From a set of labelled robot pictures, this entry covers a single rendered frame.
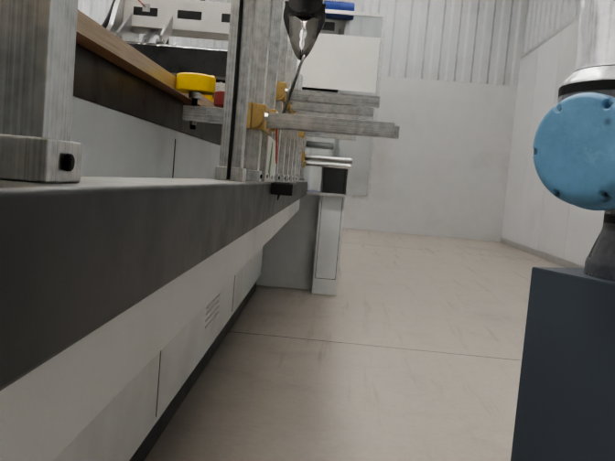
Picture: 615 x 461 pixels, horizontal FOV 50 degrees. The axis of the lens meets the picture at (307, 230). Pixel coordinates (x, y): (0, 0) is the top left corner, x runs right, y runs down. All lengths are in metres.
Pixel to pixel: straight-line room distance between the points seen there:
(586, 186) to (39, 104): 0.73
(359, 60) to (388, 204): 6.40
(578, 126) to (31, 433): 0.75
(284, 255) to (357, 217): 6.17
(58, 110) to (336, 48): 3.85
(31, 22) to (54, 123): 0.05
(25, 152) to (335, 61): 3.86
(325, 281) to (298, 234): 0.36
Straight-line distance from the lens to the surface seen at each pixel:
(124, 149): 1.21
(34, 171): 0.35
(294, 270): 4.30
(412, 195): 10.44
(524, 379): 1.19
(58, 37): 0.37
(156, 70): 1.27
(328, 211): 4.13
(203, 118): 1.39
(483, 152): 10.61
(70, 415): 0.49
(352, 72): 4.16
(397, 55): 10.63
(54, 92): 0.36
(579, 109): 0.95
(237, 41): 1.09
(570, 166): 0.95
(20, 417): 0.41
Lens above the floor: 0.71
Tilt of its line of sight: 4 degrees down
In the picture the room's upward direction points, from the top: 5 degrees clockwise
